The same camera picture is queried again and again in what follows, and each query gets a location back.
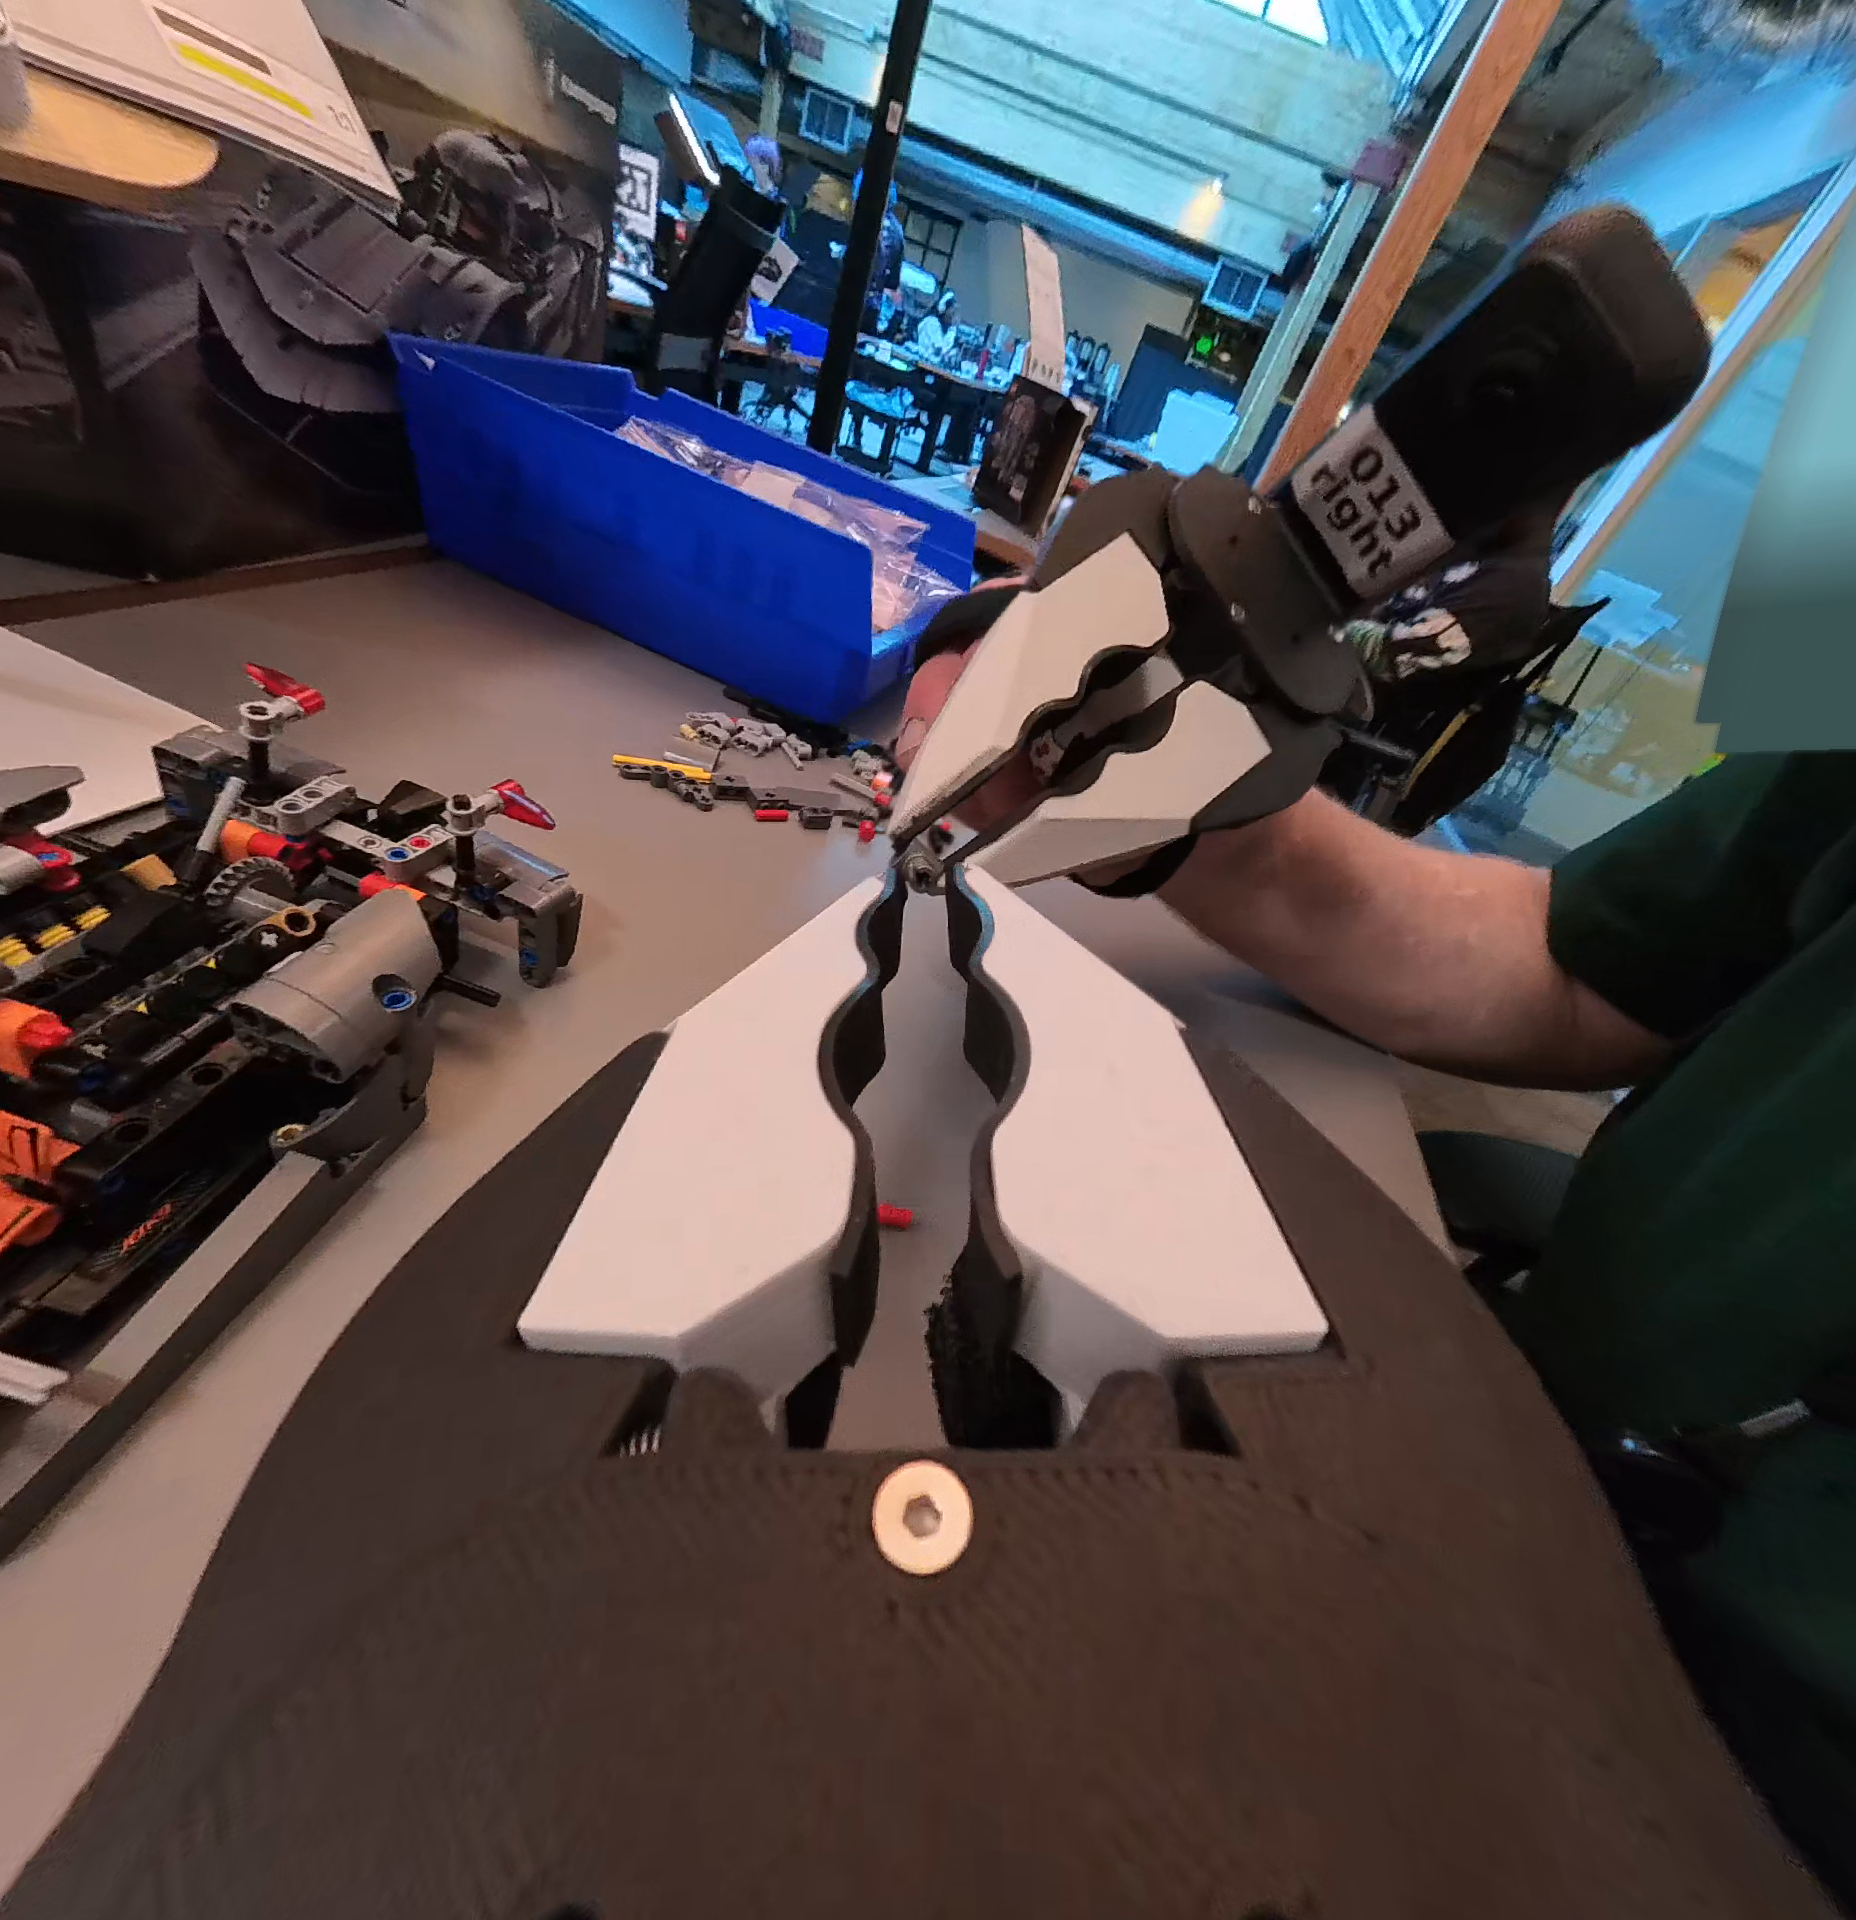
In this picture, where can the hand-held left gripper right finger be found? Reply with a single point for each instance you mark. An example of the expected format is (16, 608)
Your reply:
(1152, 1185)

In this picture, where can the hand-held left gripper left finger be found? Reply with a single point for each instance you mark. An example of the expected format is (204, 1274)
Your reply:
(719, 1169)

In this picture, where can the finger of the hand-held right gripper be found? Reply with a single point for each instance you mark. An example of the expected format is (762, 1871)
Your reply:
(1048, 646)
(1152, 773)

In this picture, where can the grey lego connector piece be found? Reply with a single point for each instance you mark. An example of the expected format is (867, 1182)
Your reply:
(921, 872)

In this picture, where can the pile of lego pieces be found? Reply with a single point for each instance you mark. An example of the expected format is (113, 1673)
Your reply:
(748, 742)

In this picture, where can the partly built lego car model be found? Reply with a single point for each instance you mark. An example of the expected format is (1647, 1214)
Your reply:
(328, 977)

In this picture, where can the person's right forearm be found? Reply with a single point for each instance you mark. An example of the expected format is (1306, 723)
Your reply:
(1392, 944)

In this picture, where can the dark printed lego box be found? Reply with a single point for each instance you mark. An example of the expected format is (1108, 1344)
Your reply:
(193, 376)

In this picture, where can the person's right hand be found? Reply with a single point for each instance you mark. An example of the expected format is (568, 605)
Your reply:
(927, 720)

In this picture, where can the dark cardboard box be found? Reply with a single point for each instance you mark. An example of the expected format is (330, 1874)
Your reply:
(1028, 449)

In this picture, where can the wooden beam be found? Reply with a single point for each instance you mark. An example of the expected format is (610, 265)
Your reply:
(1407, 227)

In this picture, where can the clear plastic bags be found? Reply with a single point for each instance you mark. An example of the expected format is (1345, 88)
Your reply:
(809, 508)

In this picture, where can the blue plastic bin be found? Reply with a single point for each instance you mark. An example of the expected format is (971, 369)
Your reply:
(642, 524)

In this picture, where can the black pole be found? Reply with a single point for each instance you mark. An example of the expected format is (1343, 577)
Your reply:
(867, 227)

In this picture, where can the person's torso green shirt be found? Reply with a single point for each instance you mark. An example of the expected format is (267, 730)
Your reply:
(1739, 1127)

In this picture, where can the white instruction booklet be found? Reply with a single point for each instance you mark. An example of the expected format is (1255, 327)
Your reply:
(193, 59)

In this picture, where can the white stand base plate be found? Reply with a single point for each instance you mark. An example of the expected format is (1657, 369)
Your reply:
(44, 720)

